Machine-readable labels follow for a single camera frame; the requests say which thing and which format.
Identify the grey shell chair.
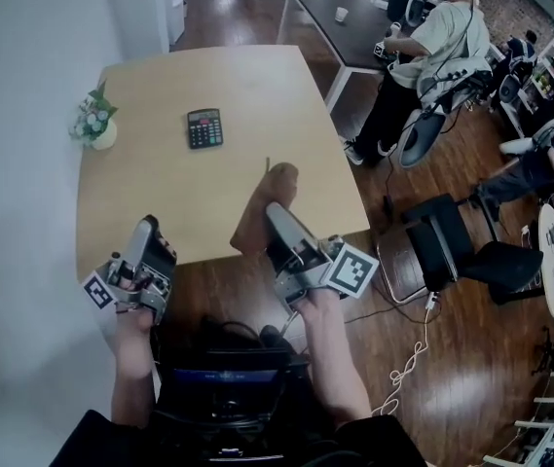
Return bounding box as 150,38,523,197
397,109,448,169

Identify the flower plant in cream pot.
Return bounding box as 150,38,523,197
67,80,120,151

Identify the black chair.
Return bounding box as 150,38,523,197
376,193,545,305

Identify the person's left forearm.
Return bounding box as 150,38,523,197
109,308,159,427

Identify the brown knitted cloth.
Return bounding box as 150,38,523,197
230,156,302,257

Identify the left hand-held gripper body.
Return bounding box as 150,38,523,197
82,254,175,326

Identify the black calculator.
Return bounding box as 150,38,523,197
186,108,225,151

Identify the person with headset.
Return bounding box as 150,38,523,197
56,409,428,467

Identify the dark table with white legs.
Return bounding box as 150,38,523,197
276,0,407,114

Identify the white power cable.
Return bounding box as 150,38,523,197
368,294,441,417

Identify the white floor cabinet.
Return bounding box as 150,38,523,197
166,0,189,46

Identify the person's right forearm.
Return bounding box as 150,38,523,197
295,287,373,430

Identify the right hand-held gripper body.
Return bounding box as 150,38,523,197
274,234,380,311

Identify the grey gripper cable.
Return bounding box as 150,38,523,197
280,308,302,335

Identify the black chest-mounted screen device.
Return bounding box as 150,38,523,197
157,350,310,430

